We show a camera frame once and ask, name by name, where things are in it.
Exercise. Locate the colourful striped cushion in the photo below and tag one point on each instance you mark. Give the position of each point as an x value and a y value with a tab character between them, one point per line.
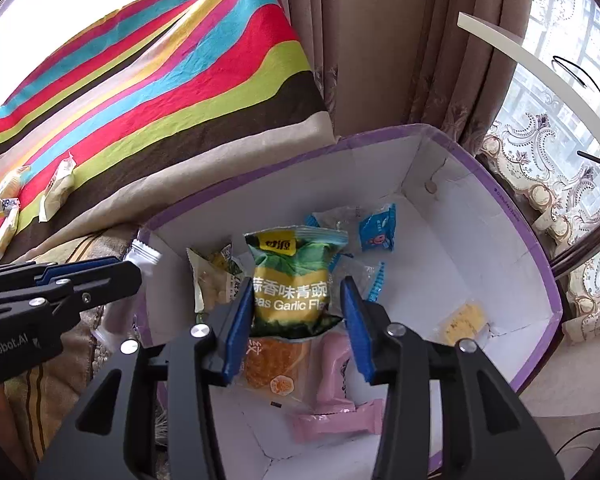
155	101

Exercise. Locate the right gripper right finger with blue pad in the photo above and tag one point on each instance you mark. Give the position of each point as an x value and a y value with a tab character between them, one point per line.
487	433

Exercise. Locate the embroidered lace curtain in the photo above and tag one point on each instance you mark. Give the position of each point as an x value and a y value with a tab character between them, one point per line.
547	156

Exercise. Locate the blue cartoon candy wrapper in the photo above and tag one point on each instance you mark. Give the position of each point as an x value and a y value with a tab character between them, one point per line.
377	229

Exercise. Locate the small dark bar packet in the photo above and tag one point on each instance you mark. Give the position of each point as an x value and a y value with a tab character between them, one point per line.
143	256

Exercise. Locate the white egg roll snack packet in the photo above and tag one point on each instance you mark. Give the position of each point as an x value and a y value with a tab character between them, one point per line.
57	190

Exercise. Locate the orange cracker packet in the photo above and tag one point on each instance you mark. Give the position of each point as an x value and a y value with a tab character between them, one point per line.
276	368

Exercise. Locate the clear packet beige biscuit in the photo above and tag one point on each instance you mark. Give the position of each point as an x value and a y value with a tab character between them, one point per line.
9	228

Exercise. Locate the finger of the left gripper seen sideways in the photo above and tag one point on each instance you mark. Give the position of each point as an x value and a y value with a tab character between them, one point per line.
96	281

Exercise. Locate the pink wafer packet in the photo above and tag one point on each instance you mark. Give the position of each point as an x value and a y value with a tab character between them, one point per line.
366	417
331	396

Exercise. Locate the yellow cookie clear packet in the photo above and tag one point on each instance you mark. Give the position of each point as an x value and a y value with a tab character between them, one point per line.
469	321

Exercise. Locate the green white nut packet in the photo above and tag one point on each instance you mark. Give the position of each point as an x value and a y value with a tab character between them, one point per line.
216	278

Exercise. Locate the green garlic peas bag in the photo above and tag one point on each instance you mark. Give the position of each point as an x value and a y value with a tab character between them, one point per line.
290	281

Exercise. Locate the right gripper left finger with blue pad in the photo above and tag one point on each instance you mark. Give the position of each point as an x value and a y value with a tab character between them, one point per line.
111	431

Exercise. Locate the brown pleated curtain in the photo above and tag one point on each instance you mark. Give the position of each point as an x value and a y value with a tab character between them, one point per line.
381	63

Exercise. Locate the round cake packet yellow edge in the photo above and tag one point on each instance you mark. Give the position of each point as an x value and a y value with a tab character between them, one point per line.
10	187

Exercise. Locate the beige striped plush cushion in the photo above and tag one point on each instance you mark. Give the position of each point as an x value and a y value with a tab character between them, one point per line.
34	404

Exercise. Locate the blue striped clear wrapper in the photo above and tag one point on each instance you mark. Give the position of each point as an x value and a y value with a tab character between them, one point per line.
368	279

